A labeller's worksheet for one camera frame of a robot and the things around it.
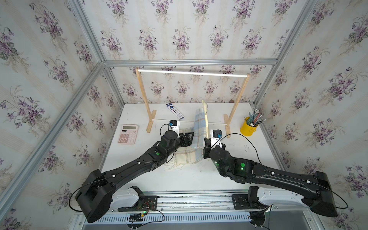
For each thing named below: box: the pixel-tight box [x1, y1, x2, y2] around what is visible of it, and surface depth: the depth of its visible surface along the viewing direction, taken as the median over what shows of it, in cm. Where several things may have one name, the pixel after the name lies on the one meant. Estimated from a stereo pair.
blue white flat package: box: [165, 103, 185, 120], surface depth 114 cm
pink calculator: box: [117, 123, 138, 145], surface depth 100 cm
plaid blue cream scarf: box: [163, 107, 206, 172], surface depth 88 cm
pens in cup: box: [243, 108, 267, 127], surface depth 96 cm
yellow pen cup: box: [239, 116, 259, 137], surface depth 98 cm
